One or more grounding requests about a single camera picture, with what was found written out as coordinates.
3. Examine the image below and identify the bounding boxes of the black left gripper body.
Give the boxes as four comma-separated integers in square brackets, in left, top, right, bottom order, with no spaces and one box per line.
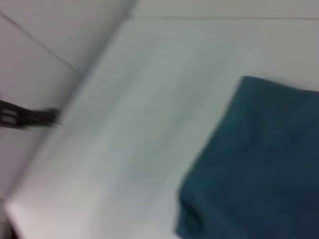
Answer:
[0,99,20,129]

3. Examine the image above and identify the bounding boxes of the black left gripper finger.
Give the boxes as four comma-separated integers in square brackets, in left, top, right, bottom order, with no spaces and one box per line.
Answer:
[18,107,62,130]

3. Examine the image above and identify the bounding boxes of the teal t-shirt with pink print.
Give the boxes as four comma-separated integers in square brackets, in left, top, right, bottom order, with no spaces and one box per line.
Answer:
[174,76,319,239]

